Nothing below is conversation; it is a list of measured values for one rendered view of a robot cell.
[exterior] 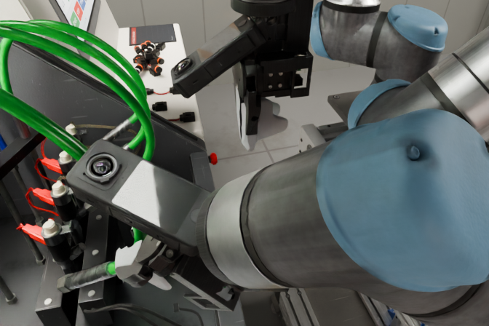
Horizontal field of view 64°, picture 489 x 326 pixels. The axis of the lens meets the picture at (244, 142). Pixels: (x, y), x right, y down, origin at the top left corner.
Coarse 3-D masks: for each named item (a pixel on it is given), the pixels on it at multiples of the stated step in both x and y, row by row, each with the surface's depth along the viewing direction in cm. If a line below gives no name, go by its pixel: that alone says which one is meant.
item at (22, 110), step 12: (0, 96) 31; (12, 96) 32; (12, 108) 31; (24, 108) 32; (24, 120) 32; (36, 120) 32; (48, 120) 32; (48, 132) 32; (60, 132) 33; (60, 144) 33; (72, 144) 33; (72, 156) 34; (132, 228) 39
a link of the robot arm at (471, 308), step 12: (480, 288) 19; (468, 300) 19; (480, 300) 19; (432, 312) 19; (444, 312) 19; (456, 312) 19; (468, 312) 19; (480, 312) 19; (432, 324) 21; (444, 324) 20; (456, 324) 20; (468, 324) 20; (480, 324) 20
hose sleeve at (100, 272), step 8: (104, 264) 45; (80, 272) 47; (88, 272) 46; (96, 272) 45; (104, 272) 44; (72, 280) 47; (80, 280) 46; (88, 280) 46; (96, 280) 46; (72, 288) 48
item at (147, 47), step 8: (136, 48) 127; (144, 48) 122; (152, 48) 125; (160, 48) 128; (136, 56) 122; (144, 56) 122; (152, 56) 117; (144, 64) 115; (152, 64) 117; (152, 72) 115; (160, 72) 113
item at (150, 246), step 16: (208, 208) 26; (144, 240) 34; (144, 256) 31; (160, 256) 30; (176, 256) 30; (208, 256) 25; (160, 272) 30; (176, 272) 30; (192, 272) 31; (208, 272) 31; (192, 288) 31; (208, 288) 31; (240, 288) 32; (272, 288) 29; (288, 288) 28; (208, 304) 35; (224, 304) 31
